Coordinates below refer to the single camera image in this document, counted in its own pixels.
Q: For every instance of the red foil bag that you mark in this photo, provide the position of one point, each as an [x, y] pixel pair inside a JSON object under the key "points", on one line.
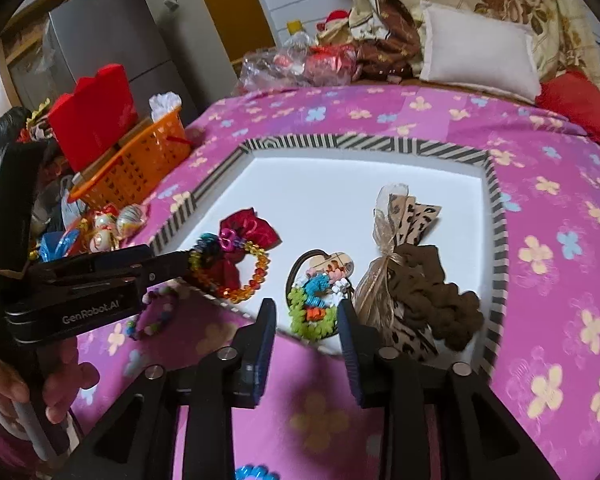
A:
{"points": [[330, 65]]}

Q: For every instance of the orange plastic basket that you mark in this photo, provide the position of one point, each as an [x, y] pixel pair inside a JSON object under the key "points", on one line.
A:
{"points": [[140, 165]]}

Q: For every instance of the striped foil ball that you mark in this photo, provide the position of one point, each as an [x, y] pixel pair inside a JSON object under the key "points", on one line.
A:
{"points": [[130, 220]]}

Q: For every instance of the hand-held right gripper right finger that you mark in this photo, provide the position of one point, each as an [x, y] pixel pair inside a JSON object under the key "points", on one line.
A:
{"points": [[352, 355]]}

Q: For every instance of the santa toy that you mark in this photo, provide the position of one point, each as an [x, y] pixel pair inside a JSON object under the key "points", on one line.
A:
{"points": [[335, 22]]}

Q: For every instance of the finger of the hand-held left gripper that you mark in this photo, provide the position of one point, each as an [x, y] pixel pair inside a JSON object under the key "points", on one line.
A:
{"points": [[105, 260], [172, 265]]}

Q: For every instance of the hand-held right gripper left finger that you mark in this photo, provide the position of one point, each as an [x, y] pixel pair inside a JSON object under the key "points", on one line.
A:
{"points": [[261, 342]]}

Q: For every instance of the blue plastic wrap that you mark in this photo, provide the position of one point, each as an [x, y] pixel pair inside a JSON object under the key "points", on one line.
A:
{"points": [[62, 245]]}

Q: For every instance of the red box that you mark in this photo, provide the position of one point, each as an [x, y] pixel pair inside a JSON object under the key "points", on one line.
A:
{"points": [[92, 115]]}

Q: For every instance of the striped box lid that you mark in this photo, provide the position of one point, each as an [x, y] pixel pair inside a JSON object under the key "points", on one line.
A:
{"points": [[330, 200]]}

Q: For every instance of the clear plastic bag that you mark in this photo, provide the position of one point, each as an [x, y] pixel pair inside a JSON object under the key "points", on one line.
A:
{"points": [[270, 70]]}

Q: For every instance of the grey refrigerator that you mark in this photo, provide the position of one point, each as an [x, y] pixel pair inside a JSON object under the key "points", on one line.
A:
{"points": [[105, 30]]}

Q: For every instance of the person's left hand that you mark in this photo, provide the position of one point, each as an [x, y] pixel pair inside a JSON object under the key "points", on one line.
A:
{"points": [[5, 377]]}

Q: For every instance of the white pillow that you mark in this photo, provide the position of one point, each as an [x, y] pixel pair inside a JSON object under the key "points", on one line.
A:
{"points": [[480, 50]]}

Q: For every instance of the yellow cap plastic bottle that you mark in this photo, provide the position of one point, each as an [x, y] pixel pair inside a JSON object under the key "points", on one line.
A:
{"points": [[297, 35]]}

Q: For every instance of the small cat figurine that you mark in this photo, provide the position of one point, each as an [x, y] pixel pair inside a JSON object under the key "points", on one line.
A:
{"points": [[102, 235]]}

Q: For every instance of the wooden shelf frame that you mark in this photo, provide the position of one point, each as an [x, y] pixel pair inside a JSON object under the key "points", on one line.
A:
{"points": [[27, 60]]}

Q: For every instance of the brown patterned blanket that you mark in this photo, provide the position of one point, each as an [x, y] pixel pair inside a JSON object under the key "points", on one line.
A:
{"points": [[385, 50]]}

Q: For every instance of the brown leopard hair bow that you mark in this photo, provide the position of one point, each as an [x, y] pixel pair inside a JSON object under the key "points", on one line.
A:
{"points": [[425, 280]]}

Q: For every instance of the red cushion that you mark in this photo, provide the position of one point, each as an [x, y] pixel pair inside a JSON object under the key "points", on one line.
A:
{"points": [[580, 105]]}

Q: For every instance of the white cloth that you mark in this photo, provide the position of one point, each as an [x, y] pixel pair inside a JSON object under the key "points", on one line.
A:
{"points": [[164, 105]]}

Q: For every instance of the red satin hair bow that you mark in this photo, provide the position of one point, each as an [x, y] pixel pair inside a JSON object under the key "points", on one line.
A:
{"points": [[250, 227]]}

